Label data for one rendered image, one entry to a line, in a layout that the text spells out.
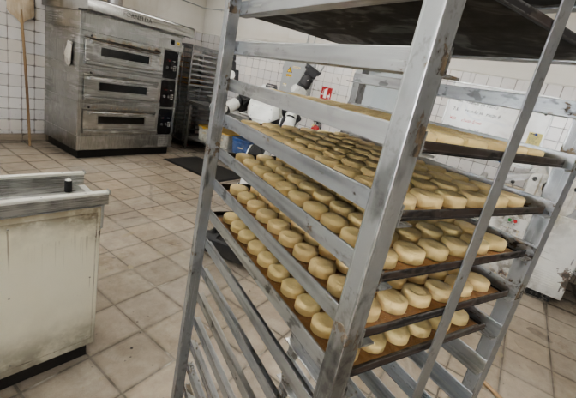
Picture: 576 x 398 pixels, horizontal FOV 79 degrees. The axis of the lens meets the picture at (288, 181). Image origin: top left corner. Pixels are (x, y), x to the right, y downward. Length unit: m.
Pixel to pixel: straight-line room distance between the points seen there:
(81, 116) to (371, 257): 5.07
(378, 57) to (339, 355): 0.39
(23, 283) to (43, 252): 0.14
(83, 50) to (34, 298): 3.82
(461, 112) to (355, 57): 4.53
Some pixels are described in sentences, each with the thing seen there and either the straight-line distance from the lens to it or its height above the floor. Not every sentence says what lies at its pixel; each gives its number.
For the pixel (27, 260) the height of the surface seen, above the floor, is 0.64.
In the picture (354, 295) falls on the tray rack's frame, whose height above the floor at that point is 1.30.
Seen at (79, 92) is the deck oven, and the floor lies 0.89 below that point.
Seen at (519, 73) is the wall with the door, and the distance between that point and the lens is 5.03.
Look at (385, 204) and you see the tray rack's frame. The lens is 0.42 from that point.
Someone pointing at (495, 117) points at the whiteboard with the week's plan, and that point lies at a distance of 4.98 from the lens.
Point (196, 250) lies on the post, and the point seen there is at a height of 1.03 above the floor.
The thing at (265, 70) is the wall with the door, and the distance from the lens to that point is 6.41.
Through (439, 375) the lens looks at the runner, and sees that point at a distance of 1.01.
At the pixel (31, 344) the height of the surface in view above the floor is 0.21.
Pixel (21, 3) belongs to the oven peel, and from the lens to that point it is 6.03.
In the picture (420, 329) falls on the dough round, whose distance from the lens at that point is 0.75.
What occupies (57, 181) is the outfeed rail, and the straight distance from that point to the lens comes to 2.02.
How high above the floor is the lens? 1.54
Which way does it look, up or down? 16 degrees down
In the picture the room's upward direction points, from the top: 12 degrees clockwise
